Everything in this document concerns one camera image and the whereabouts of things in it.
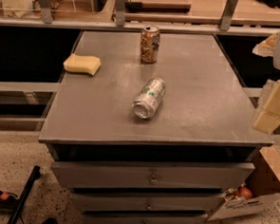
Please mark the black stand leg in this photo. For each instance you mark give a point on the black stand leg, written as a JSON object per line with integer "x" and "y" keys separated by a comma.
{"x": 19, "y": 205}

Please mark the silver green 7up can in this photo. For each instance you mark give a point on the silver green 7up can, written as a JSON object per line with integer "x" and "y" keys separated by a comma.
{"x": 146, "y": 104}

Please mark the cardboard box with items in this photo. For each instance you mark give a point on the cardboard box with items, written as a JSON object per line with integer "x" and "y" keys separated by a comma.
{"x": 264, "y": 183}

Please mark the yellow sponge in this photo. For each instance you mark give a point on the yellow sponge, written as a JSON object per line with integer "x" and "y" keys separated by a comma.
{"x": 82, "y": 64}

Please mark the metal railing frame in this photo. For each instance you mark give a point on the metal railing frame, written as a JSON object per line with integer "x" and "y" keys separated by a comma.
{"x": 232, "y": 17}

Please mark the orange clamp with cable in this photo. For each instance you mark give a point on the orange clamp with cable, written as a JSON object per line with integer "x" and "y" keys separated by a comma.
{"x": 7, "y": 197}

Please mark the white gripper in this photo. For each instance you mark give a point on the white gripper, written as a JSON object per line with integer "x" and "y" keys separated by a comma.
{"x": 267, "y": 116}

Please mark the orange patterned soda can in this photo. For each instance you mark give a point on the orange patterned soda can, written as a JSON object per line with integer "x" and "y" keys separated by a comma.
{"x": 149, "y": 44}

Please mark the grey drawer cabinet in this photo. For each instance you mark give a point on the grey drawer cabinet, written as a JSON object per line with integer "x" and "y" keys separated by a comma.
{"x": 171, "y": 169}

